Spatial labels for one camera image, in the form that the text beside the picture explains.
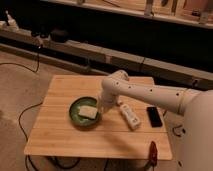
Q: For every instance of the green ceramic bowl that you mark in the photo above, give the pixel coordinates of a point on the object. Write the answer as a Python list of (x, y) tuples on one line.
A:
[(74, 111)]

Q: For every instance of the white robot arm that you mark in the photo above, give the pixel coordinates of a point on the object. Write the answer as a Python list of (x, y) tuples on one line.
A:
[(196, 107)]

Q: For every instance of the pale sponge block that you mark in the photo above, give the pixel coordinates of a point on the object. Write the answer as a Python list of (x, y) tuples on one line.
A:
[(88, 111)]

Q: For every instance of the white remote controller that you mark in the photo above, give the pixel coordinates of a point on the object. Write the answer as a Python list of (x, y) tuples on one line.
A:
[(132, 119)]

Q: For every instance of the wooden table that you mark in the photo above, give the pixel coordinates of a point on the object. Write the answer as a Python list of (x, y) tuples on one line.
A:
[(53, 134)]

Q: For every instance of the black smartphone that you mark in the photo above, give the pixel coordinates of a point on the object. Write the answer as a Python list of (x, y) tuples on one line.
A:
[(154, 117)]

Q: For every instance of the black device on ledge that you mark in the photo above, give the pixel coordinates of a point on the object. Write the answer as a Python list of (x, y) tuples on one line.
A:
[(59, 35)]

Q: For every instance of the red handled tool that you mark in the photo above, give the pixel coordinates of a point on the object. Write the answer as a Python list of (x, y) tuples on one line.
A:
[(153, 154)]

